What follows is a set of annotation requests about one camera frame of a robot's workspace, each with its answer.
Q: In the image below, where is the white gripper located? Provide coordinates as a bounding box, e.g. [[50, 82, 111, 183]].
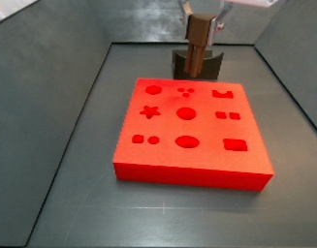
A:
[[178, 0, 278, 46]]

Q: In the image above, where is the brown three prong peg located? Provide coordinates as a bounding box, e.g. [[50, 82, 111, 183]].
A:
[[183, 13, 215, 78]]

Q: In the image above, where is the red shape-sorting board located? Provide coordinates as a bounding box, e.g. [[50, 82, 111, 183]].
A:
[[112, 78, 274, 191]]

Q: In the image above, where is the dark curved holder stand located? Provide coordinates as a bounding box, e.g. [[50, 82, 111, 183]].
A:
[[172, 49, 223, 80]]

